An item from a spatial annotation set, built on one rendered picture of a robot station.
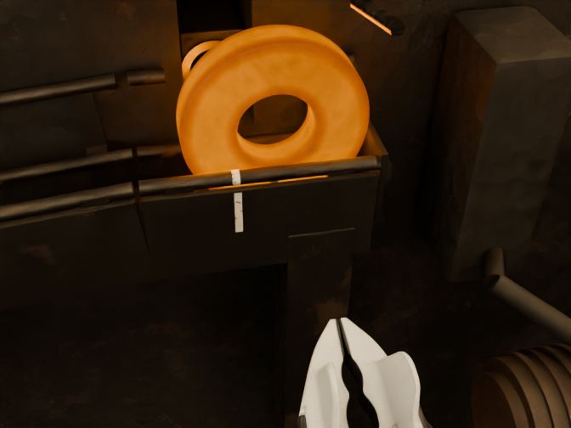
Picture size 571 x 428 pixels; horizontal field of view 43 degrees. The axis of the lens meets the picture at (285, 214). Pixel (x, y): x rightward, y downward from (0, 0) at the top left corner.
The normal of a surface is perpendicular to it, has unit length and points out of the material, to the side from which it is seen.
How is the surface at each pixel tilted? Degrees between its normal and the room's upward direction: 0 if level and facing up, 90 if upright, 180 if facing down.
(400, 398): 87
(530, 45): 0
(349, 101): 90
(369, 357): 18
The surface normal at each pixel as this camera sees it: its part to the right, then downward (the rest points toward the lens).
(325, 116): 0.22, 0.62
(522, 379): 0.00, -0.82
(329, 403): -0.99, 0.07
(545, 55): 0.09, -0.47
